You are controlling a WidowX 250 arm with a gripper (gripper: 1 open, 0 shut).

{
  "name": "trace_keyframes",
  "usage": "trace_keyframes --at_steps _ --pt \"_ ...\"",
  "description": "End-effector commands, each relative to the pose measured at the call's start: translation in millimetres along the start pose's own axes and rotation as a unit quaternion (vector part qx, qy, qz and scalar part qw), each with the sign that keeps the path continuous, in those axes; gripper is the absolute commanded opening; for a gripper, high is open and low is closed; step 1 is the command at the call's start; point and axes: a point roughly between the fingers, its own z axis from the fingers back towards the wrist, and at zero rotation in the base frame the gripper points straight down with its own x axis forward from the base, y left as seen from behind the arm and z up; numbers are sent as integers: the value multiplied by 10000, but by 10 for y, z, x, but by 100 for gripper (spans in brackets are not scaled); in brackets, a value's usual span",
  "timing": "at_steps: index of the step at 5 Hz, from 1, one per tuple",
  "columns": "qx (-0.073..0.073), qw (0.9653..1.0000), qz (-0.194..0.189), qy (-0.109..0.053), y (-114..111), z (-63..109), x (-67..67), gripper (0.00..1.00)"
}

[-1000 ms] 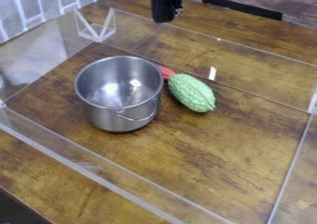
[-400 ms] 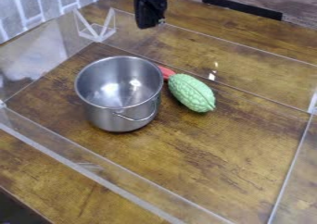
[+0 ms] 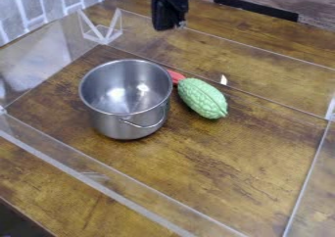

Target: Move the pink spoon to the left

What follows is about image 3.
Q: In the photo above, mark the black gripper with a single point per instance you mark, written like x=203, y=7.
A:
x=165, y=18

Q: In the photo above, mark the pink spoon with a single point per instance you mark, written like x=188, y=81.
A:
x=175, y=76

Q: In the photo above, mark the stainless steel pot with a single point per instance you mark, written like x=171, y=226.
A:
x=125, y=93

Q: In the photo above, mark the green bitter gourd toy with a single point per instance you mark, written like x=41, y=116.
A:
x=203, y=98

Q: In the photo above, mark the clear acrylic corner bracket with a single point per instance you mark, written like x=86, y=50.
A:
x=101, y=34

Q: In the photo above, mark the black wall strip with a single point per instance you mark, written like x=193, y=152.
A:
x=260, y=9

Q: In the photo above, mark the clear acrylic enclosure wall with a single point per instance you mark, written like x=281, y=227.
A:
x=251, y=175

